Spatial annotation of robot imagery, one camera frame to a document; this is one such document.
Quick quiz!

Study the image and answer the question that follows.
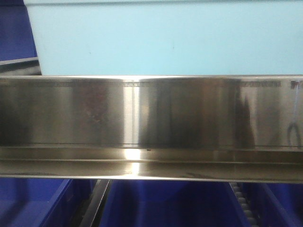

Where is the light blue bin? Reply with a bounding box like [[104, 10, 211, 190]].
[[25, 0, 303, 75]]

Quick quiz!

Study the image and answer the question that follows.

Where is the steel lane divider left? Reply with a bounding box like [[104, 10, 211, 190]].
[[70, 179, 111, 227]]

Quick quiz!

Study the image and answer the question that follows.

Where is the blue bin lower centre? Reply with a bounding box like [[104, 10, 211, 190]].
[[100, 180, 251, 227]]

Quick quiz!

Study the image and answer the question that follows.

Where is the white roller track right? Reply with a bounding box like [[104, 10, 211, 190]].
[[230, 182, 258, 227]]

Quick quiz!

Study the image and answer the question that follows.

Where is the blue bin upper left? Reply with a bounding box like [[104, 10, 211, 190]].
[[0, 0, 37, 61]]

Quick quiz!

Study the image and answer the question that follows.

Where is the blue bin lower right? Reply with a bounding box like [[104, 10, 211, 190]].
[[242, 183, 303, 227]]

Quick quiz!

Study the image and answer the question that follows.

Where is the blue bin lower left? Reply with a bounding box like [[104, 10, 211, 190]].
[[0, 178, 96, 227]]

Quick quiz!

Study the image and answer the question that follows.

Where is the steel shelf front rail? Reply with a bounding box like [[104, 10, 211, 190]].
[[0, 75, 303, 183]]

